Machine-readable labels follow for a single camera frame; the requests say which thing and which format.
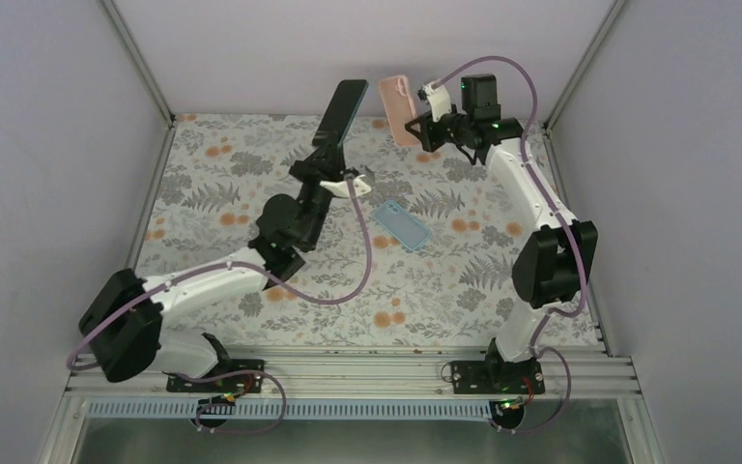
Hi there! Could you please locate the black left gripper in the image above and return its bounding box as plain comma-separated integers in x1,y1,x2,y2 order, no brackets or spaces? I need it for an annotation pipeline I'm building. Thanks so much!
288,134,346,249

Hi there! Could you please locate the pink phone case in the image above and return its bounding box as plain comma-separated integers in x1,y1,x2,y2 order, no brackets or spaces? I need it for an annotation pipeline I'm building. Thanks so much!
378,74,420,147

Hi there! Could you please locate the phone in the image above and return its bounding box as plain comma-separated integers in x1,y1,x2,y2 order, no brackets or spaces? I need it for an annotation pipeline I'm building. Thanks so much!
311,79,369,148

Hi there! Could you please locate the light blue phone case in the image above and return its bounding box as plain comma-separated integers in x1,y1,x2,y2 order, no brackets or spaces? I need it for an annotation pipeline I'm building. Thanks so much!
372,200,431,251

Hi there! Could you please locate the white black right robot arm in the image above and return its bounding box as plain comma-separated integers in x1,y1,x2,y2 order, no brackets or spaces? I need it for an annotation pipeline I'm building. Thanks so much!
404,74,598,393

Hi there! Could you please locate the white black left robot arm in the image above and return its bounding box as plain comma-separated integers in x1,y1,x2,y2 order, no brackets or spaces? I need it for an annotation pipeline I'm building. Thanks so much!
67,145,375,392

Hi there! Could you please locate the floral patterned table mat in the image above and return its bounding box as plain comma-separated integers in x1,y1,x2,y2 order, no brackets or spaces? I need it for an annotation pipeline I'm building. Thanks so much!
113,113,603,349

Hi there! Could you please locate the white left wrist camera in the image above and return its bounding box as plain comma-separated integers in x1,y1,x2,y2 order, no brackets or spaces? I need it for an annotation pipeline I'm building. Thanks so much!
319,166,376,198

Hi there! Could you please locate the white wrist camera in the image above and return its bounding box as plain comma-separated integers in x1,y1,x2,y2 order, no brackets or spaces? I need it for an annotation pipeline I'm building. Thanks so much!
417,79,452,123
319,166,376,198

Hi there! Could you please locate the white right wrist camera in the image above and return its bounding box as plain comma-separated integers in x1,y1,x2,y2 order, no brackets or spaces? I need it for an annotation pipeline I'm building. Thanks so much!
417,79,452,123

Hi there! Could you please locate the aluminium frame post right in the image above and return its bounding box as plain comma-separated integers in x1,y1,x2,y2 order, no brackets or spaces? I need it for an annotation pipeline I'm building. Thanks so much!
544,0,628,132

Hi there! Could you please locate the aluminium frame post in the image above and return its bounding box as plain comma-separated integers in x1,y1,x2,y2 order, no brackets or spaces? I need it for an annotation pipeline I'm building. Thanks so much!
544,0,628,132
98,0,175,126

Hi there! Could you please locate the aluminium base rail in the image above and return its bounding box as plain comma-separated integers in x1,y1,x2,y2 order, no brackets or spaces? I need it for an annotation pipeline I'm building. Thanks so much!
65,345,642,401

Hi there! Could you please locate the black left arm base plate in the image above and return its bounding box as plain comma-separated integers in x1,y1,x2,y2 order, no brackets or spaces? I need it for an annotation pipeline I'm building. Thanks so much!
166,359,265,395

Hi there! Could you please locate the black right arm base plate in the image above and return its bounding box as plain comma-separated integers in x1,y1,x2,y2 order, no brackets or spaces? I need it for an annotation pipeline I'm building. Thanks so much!
449,359,546,395

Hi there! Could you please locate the aluminium frame post left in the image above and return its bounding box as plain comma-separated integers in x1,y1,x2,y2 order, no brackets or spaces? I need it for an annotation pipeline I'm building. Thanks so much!
98,0,175,126

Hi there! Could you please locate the slotted cable duct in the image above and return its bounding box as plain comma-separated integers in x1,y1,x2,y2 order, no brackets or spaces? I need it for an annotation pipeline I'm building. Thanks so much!
86,397,491,421

